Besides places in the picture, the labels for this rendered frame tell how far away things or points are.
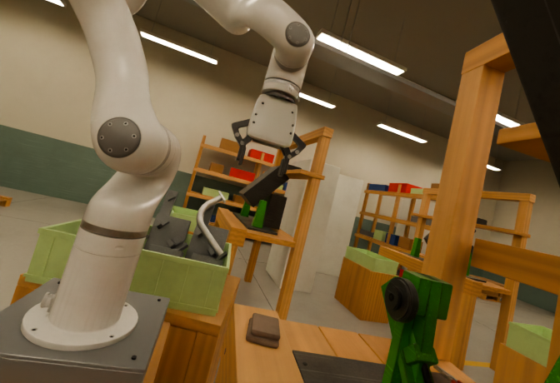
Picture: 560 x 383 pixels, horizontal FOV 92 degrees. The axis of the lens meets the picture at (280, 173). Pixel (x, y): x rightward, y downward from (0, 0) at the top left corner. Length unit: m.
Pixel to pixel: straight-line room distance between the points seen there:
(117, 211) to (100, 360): 0.24
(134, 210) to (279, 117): 0.34
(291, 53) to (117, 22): 0.35
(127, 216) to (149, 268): 0.49
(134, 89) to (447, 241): 0.96
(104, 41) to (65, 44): 7.56
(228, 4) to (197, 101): 6.76
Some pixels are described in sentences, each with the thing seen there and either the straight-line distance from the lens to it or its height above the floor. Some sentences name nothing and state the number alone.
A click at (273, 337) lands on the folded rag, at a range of 0.74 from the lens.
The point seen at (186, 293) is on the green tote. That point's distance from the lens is 1.06.
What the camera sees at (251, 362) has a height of 0.90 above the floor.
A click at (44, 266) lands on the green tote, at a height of 0.85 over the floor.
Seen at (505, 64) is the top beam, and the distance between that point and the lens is 1.21.
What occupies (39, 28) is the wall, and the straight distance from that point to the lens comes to 8.50.
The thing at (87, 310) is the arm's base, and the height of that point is 0.96.
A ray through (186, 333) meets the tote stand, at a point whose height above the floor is 0.74.
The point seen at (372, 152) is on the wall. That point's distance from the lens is 8.85.
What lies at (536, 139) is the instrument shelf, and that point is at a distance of 0.80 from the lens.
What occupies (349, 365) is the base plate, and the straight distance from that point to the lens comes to 0.80.
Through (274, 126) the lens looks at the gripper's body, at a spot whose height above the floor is 1.39.
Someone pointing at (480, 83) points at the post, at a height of 1.78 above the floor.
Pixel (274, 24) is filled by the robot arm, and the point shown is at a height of 1.55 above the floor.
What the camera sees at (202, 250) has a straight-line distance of 1.28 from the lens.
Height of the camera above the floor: 1.24
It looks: 5 degrees up
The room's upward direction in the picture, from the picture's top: 15 degrees clockwise
